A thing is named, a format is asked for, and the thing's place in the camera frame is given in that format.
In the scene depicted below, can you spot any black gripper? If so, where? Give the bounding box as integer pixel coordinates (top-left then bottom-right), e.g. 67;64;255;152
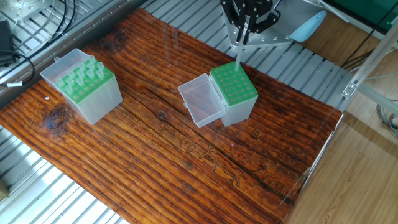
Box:
221;0;282;43

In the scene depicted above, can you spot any translucent tip box green rack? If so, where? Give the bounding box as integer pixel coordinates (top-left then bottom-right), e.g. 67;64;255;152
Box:
40;49;123;126
209;60;259;127

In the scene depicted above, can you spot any clear hinged box lid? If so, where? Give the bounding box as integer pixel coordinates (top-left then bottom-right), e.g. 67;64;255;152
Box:
40;49;91;80
178;73;226;128

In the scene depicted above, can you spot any glossy wooden board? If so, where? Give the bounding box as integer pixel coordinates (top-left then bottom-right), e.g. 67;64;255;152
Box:
0;6;346;224

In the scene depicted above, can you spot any grey metal mount plate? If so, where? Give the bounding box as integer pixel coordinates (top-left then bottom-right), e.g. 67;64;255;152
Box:
229;28;294;49

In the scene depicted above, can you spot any aluminium frame corner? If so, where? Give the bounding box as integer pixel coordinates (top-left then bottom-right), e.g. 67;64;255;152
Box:
341;42;398;116

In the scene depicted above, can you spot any black cable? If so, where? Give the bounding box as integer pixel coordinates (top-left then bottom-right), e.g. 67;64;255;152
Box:
0;0;76;88

